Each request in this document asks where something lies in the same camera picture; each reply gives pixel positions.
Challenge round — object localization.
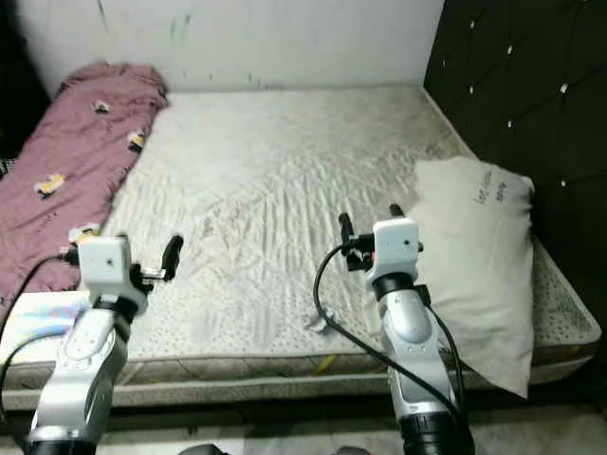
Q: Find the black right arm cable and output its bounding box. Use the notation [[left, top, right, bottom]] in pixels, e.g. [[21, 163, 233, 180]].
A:
[[313, 241, 464, 446]]

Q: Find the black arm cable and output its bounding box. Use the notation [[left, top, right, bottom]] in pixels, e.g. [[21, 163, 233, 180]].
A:
[[0, 248, 82, 380], [313, 241, 464, 446]]

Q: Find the pastel cover book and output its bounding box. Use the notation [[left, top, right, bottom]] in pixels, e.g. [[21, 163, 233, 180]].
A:
[[0, 292, 91, 366]]

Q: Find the black tufted headboard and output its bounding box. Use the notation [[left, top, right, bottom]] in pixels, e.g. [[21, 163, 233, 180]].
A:
[[422, 0, 607, 328]]

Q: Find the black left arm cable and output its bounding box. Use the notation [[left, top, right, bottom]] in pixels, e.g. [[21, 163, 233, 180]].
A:
[[0, 248, 82, 380]]

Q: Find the white paper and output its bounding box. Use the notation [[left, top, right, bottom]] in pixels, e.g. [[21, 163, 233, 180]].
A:
[[305, 311, 333, 333]]

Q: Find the white quilted mattress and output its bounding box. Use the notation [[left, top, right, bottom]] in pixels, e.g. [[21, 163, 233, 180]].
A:
[[0, 85, 603, 410]]

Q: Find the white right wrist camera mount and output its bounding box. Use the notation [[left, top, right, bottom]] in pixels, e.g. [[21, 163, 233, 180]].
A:
[[372, 218, 423, 278]]

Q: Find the maroon cartoon print blanket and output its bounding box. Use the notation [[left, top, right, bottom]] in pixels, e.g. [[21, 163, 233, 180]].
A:
[[0, 63, 170, 314]]

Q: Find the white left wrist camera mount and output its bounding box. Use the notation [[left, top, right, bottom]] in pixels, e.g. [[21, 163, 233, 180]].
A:
[[76, 235, 136, 302]]

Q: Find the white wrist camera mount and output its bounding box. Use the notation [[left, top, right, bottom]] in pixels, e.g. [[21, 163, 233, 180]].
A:
[[372, 218, 423, 278], [76, 235, 136, 302]]

